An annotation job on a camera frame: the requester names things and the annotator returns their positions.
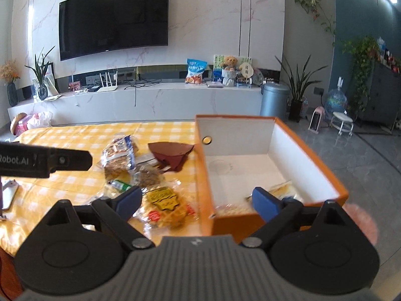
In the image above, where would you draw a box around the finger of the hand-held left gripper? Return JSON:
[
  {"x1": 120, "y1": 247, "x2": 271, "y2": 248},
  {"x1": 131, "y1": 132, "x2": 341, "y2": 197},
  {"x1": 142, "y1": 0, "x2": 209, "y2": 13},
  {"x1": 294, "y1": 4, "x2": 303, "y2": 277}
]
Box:
[{"x1": 50, "y1": 149, "x2": 93, "y2": 174}]

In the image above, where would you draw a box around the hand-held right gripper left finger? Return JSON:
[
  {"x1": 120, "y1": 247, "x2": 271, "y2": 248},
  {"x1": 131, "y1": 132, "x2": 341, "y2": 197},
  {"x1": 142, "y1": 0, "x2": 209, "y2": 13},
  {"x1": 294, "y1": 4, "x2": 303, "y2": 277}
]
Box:
[{"x1": 46, "y1": 186, "x2": 155, "y2": 251}]

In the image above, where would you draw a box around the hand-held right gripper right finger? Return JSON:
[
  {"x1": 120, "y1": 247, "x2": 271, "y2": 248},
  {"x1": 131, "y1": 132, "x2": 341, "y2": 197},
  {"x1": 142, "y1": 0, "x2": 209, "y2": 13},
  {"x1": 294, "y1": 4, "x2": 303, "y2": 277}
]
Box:
[{"x1": 242, "y1": 186, "x2": 347, "y2": 249}]

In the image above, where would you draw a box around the small green snack packet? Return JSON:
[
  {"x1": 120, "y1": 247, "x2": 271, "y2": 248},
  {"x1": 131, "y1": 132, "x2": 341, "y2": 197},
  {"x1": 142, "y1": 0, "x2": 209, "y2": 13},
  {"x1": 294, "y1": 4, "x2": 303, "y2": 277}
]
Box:
[{"x1": 108, "y1": 179, "x2": 133, "y2": 192}]

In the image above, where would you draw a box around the pale yellow snack packet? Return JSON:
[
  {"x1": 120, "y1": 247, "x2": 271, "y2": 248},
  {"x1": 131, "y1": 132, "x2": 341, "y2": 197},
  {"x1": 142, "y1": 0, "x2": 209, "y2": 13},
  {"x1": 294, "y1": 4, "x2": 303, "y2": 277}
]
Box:
[{"x1": 216, "y1": 180, "x2": 305, "y2": 217}]

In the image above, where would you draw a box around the yellow waffle snack packet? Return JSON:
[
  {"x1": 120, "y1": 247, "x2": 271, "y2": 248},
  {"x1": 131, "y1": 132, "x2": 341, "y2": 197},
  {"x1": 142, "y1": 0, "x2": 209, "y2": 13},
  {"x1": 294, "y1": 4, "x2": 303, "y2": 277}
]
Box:
[{"x1": 135, "y1": 186, "x2": 196, "y2": 230}]

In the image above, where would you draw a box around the clear biscuit packet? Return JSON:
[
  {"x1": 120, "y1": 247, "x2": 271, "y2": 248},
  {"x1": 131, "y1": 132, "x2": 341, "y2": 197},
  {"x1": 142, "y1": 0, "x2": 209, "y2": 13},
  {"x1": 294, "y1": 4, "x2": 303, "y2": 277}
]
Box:
[{"x1": 101, "y1": 135, "x2": 140, "y2": 179}]

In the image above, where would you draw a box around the orange cardboard box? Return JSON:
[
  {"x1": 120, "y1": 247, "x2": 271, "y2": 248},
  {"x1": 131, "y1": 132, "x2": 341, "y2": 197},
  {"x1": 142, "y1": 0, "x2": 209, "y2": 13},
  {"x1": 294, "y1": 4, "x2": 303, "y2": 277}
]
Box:
[{"x1": 195, "y1": 114, "x2": 349, "y2": 244}]

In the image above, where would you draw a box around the metal stand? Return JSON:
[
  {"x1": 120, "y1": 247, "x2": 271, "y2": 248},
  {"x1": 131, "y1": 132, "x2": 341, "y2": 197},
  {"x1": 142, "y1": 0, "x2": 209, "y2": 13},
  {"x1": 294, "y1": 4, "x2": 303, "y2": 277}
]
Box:
[{"x1": 0, "y1": 177, "x2": 20, "y2": 223}]

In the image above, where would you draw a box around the straw hat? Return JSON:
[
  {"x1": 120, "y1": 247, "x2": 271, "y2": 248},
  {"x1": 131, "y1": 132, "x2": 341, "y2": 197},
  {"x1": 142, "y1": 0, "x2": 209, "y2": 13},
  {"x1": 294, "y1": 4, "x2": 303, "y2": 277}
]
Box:
[{"x1": 10, "y1": 112, "x2": 29, "y2": 136}]

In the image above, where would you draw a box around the white pink plastic bag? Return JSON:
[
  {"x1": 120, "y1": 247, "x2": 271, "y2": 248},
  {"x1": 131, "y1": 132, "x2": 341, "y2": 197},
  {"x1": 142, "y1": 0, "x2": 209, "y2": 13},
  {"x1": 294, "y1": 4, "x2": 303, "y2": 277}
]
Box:
[{"x1": 19, "y1": 111, "x2": 54, "y2": 130}]

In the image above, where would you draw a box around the dark red leather pouch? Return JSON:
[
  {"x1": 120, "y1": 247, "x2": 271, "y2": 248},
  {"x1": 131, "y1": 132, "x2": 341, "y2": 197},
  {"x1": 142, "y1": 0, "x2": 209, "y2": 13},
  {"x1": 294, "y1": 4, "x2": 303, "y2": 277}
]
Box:
[{"x1": 148, "y1": 142, "x2": 195, "y2": 173}]

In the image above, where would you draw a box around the dark vase with orange flowers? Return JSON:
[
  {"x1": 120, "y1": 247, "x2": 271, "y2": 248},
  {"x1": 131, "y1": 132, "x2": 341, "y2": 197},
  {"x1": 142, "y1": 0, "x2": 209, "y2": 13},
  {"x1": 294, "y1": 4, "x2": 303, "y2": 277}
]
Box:
[{"x1": 0, "y1": 59, "x2": 21, "y2": 107}]

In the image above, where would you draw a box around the white router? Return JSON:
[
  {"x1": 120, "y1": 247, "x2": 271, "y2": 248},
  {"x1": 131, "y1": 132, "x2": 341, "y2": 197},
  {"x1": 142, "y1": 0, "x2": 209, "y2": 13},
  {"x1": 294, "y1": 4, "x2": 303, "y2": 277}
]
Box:
[{"x1": 94, "y1": 72, "x2": 119, "y2": 92}]

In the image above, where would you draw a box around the green plant in glass vase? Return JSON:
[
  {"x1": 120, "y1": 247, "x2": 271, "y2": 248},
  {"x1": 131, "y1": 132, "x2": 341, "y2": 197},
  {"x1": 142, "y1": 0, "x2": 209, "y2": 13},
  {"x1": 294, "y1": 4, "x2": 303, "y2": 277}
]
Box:
[{"x1": 25, "y1": 46, "x2": 56, "y2": 101}]

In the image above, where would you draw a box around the dark framed picture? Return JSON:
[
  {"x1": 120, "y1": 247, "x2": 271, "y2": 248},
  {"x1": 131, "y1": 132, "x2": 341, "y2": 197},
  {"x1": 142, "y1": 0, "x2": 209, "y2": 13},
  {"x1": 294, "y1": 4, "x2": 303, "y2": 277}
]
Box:
[{"x1": 44, "y1": 62, "x2": 60, "y2": 95}]

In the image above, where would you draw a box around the pink space heater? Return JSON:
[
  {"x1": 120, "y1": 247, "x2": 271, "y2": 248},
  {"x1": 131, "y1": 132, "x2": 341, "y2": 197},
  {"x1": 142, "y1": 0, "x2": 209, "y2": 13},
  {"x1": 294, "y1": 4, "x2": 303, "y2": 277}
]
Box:
[{"x1": 309, "y1": 107, "x2": 325, "y2": 132}]

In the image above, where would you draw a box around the tall leafy potted plant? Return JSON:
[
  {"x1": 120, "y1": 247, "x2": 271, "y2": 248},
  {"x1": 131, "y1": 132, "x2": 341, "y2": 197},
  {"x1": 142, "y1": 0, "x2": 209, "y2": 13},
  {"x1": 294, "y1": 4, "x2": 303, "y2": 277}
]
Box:
[{"x1": 275, "y1": 55, "x2": 328, "y2": 123}]

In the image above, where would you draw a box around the white marble television console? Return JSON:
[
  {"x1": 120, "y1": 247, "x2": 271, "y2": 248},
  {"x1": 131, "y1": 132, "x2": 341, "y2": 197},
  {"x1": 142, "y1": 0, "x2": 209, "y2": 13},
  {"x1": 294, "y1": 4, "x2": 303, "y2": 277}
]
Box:
[{"x1": 8, "y1": 82, "x2": 264, "y2": 126}]

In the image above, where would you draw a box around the grey pedal trash bin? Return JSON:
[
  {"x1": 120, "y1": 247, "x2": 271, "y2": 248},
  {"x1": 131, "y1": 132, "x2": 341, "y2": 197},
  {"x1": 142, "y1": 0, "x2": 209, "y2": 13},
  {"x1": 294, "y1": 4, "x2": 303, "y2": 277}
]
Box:
[{"x1": 260, "y1": 82, "x2": 291, "y2": 118}]

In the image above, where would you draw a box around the white round stool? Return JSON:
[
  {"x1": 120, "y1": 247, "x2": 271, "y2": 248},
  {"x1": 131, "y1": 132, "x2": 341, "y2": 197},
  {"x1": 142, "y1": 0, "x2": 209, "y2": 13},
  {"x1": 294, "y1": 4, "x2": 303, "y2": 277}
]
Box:
[{"x1": 330, "y1": 111, "x2": 354, "y2": 137}]

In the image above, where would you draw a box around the blue water jug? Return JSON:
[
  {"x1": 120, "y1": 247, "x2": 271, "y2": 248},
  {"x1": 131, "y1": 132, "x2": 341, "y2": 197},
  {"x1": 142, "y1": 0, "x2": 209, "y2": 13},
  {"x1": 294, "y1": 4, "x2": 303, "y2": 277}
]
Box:
[{"x1": 324, "y1": 77, "x2": 348, "y2": 123}]

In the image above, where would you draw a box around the clear plastic bag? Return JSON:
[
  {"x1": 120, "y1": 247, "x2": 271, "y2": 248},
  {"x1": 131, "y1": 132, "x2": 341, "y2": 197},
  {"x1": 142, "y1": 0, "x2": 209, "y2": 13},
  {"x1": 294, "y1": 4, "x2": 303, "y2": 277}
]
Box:
[{"x1": 251, "y1": 68, "x2": 265, "y2": 86}]

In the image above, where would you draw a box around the round paper fan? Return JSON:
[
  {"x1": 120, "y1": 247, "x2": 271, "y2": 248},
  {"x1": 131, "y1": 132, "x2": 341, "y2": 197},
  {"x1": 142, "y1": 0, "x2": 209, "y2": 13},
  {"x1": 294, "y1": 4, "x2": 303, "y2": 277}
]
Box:
[{"x1": 240, "y1": 62, "x2": 254, "y2": 84}]

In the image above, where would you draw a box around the teddy bear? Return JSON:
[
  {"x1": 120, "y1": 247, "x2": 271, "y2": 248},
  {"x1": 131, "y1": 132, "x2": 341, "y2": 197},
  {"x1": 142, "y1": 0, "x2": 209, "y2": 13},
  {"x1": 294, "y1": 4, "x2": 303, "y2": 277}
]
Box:
[{"x1": 220, "y1": 56, "x2": 239, "y2": 88}]

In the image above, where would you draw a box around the black flat television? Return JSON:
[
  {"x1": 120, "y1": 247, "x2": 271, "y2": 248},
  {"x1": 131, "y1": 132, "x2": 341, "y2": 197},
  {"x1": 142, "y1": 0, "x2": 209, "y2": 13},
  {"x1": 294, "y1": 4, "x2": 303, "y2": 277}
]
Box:
[{"x1": 59, "y1": 0, "x2": 170, "y2": 61}]

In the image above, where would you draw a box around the blue snack bag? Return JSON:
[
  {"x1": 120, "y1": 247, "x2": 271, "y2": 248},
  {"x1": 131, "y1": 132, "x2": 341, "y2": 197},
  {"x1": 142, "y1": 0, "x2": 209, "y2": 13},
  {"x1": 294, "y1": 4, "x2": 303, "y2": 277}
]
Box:
[{"x1": 185, "y1": 58, "x2": 208, "y2": 85}]

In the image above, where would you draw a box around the green picture board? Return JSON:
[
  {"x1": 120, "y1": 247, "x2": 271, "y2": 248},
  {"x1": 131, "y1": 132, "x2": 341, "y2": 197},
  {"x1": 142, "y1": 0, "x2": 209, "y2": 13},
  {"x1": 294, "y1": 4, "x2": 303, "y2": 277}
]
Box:
[{"x1": 213, "y1": 54, "x2": 253, "y2": 79}]

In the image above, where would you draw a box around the dark grey cabinet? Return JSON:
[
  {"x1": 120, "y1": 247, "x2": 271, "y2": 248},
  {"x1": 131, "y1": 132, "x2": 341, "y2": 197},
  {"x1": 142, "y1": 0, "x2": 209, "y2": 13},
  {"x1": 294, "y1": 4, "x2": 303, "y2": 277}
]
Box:
[{"x1": 357, "y1": 58, "x2": 401, "y2": 132}]

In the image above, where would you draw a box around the bushy potted vine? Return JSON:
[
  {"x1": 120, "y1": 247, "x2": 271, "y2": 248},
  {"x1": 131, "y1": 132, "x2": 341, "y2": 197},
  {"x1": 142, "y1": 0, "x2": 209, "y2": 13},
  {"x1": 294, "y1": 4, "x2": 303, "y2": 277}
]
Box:
[{"x1": 341, "y1": 36, "x2": 381, "y2": 112}]

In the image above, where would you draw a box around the row of bottles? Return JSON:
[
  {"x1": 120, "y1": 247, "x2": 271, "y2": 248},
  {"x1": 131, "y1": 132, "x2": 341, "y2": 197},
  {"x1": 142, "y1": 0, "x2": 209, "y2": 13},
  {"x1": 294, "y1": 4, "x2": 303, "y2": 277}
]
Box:
[{"x1": 377, "y1": 38, "x2": 401, "y2": 74}]

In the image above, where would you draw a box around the hanging vine plant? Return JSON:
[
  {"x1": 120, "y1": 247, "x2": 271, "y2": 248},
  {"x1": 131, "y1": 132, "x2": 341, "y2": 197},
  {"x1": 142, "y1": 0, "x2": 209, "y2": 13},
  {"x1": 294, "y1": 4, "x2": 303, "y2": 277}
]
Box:
[{"x1": 292, "y1": 0, "x2": 337, "y2": 46}]

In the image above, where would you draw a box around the black cable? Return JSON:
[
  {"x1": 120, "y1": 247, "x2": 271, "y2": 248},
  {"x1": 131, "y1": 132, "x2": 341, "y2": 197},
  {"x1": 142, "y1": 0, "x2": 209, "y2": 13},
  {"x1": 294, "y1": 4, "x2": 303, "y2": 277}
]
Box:
[{"x1": 125, "y1": 78, "x2": 162, "y2": 107}]

